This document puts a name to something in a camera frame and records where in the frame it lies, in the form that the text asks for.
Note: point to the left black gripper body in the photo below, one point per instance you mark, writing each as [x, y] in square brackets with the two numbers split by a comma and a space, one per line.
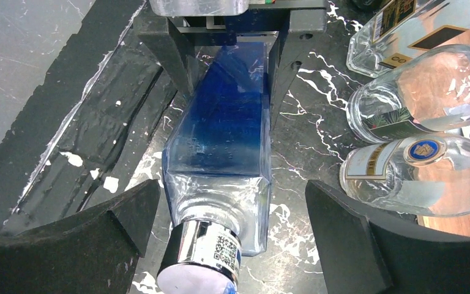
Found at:
[260, 19]

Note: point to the clear bottle white cap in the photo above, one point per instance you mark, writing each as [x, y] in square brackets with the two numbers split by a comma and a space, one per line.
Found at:
[382, 110]

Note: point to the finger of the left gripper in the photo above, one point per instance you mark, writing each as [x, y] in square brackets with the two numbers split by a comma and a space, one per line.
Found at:
[172, 50]
[296, 48]

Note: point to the clear liquor bottle black cap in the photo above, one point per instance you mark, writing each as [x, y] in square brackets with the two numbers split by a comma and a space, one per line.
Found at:
[425, 175]

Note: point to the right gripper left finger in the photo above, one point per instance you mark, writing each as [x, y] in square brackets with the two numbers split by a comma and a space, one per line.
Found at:
[93, 251]

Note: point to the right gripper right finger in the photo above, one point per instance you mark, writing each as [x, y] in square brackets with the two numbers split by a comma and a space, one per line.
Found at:
[367, 250]

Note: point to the blue vodka bottle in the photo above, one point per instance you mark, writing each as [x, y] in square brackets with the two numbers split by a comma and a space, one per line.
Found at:
[217, 176]

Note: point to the bottle gold label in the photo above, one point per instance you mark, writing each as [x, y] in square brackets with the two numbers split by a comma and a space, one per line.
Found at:
[403, 30]

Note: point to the wooden board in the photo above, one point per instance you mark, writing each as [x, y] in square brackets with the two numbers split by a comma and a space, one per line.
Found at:
[439, 94]

